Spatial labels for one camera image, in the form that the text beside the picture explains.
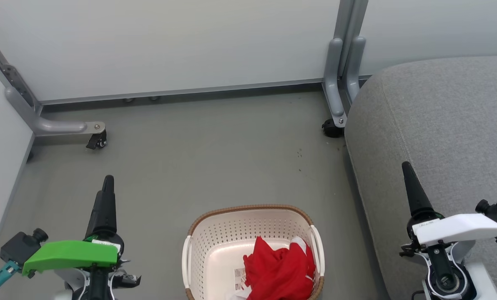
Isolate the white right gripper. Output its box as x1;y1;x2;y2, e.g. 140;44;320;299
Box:
402;162;497;247

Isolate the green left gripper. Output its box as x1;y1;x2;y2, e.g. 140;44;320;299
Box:
22;175;125;277

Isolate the white and red jersey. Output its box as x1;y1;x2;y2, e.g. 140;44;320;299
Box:
227;236;308;300

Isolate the red shirt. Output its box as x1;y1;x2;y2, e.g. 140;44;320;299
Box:
243;236;317;300

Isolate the grey fabric sofa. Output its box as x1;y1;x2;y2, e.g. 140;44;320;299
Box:
344;55;497;300

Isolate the black caster wheel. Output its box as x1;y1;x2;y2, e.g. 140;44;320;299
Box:
86;130;108;150
321;119;345;138

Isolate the cream perforated laundry basket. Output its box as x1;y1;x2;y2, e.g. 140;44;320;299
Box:
182;204;326;300

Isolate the paper label sticker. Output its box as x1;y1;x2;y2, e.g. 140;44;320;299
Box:
234;268;248;291

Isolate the teal plug left camera cable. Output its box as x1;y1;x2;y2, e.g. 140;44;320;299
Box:
0;260;23;297

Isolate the grey partition bottom rail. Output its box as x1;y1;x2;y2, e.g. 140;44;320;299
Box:
39;77;325;105

